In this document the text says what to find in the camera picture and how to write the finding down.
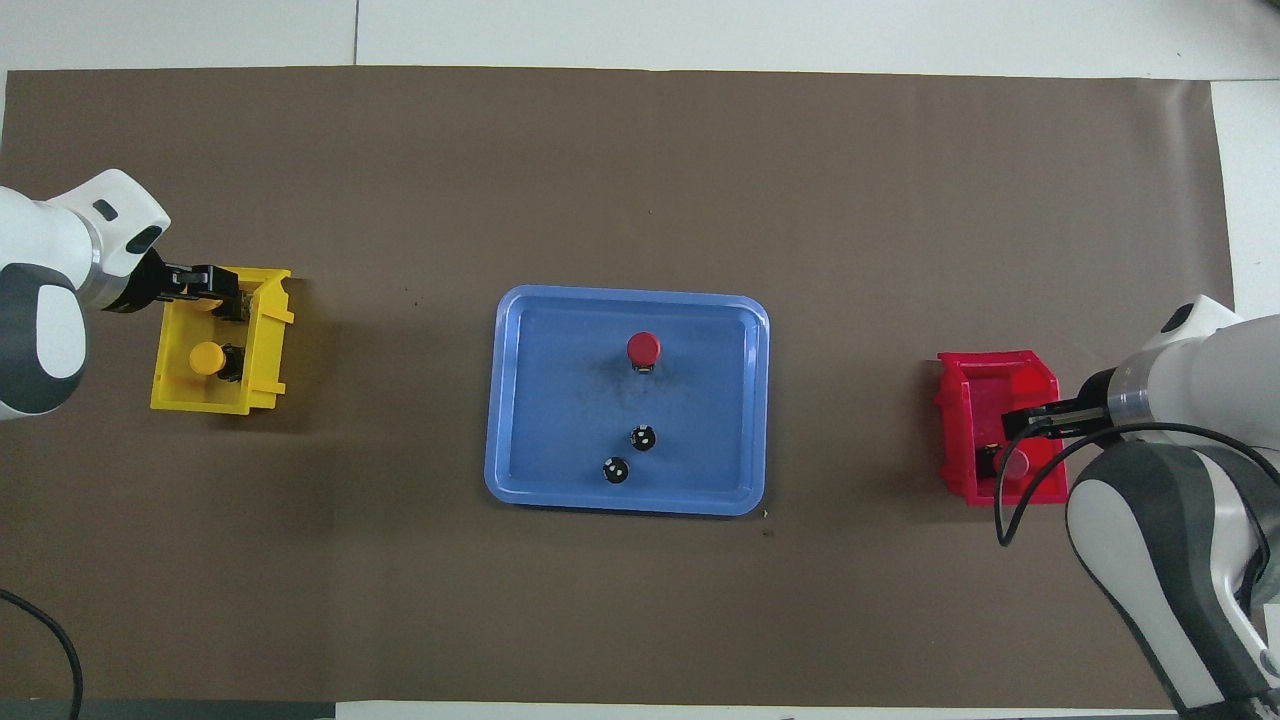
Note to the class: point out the blue plastic tray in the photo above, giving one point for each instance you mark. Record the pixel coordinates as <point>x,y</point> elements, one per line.
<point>560,400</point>

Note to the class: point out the red push button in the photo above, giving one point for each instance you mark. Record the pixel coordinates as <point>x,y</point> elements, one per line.
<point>643,347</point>
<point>1015,466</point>

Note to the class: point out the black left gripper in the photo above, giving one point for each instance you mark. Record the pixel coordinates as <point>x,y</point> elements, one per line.
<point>152,285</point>

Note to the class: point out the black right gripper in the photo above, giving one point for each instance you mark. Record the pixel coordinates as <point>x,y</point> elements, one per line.
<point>1100,405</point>

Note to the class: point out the brown paper mat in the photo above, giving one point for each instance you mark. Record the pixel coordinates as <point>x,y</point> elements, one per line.
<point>640,600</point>

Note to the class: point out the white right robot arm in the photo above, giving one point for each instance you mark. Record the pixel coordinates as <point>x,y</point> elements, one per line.
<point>1200,370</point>

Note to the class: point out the yellow plastic bin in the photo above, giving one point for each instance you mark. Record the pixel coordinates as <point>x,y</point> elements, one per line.
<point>265,350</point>

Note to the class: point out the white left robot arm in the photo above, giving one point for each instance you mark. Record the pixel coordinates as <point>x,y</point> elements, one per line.
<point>40,250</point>

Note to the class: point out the small black button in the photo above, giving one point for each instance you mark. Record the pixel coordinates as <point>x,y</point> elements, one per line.
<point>615,470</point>
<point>643,437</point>

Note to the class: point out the red plastic bin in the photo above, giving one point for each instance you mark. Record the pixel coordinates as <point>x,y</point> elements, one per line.
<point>985,375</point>

